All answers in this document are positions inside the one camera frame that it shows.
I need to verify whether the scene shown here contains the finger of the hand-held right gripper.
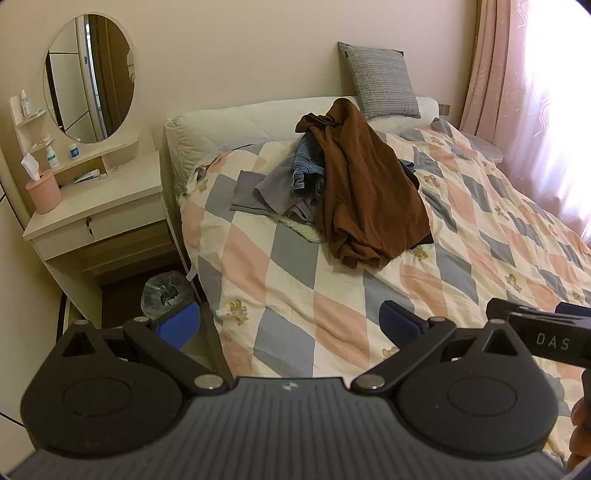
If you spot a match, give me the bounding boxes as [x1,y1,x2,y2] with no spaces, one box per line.
[487,298,539,325]
[555,302,591,320]

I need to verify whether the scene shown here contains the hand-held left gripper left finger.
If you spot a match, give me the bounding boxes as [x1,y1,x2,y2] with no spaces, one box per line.
[55,300,232,396]

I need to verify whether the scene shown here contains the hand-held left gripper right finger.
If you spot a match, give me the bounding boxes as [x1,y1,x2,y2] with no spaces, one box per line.
[352,299,533,395]

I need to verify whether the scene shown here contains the brown garment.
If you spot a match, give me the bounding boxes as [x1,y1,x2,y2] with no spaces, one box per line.
[295,98,435,269]

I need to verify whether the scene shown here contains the person's right hand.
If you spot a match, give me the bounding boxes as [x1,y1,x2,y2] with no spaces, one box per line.
[567,397,591,472]

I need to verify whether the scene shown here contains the trash bin with plastic bag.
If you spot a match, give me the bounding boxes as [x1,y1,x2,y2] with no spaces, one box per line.
[141,271,200,320]

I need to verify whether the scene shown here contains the checkered bear print quilt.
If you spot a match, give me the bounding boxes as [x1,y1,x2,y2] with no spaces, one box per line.
[178,117,591,462]

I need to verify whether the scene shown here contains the cream vanity dresser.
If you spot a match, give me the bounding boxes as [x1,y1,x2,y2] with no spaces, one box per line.
[8,90,188,319]

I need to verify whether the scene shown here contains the grey garment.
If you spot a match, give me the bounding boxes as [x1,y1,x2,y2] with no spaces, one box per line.
[229,170,325,223]

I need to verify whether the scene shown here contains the blue jeans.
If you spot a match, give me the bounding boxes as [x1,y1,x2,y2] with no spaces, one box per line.
[291,136,328,195]

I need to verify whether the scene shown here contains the pink tissue holder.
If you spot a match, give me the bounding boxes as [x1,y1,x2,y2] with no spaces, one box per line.
[25,168,62,215]

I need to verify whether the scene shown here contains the white pillow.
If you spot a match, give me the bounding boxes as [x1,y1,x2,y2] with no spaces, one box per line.
[369,96,445,132]

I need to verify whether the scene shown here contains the white tissue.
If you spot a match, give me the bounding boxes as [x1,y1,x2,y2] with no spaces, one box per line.
[20,152,44,182]

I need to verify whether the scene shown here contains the pink curtain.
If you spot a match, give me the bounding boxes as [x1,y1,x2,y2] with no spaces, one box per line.
[458,0,591,241]

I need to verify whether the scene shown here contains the grey woven pillow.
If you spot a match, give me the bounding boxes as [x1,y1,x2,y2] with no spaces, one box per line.
[337,41,422,120]

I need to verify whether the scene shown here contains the oval wall mirror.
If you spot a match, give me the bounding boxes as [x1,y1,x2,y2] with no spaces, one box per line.
[43,14,136,144]

